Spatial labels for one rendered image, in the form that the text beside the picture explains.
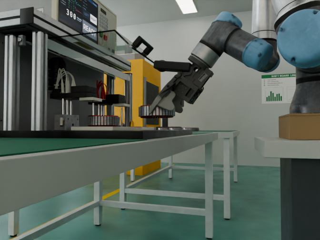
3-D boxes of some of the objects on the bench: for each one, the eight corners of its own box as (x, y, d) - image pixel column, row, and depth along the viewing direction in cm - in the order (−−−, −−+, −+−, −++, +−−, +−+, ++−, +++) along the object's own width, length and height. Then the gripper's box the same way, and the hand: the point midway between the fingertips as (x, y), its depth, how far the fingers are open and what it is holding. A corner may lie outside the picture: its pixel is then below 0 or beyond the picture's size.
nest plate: (132, 130, 99) (132, 126, 99) (113, 130, 85) (113, 126, 85) (95, 130, 103) (95, 126, 103) (70, 130, 89) (70, 126, 89)
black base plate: (192, 134, 129) (192, 129, 129) (142, 139, 68) (142, 130, 68) (102, 134, 143) (102, 129, 144) (-5, 137, 82) (-5, 130, 83)
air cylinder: (79, 130, 101) (79, 115, 101) (66, 130, 94) (66, 114, 94) (67, 130, 103) (67, 115, 103) (54, 130, 96) (54, 114, 96)
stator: (125, 126, 97) (125, 115, 97) (108, 126, 87) (108, 114, 87) (98, 126, 101) (98, 116, 101) (79, 126, 91) (79, 115, 91)
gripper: (209, 65, 71) (164, 127, 75) (217, 77, 89) (179, 127, 92) (183, 47, 74) (140, 108, 77) (195, 62, 91) (160, 112, 94)
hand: (155, 112), depth 85 cm, fingers closed on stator, 13 cm apart
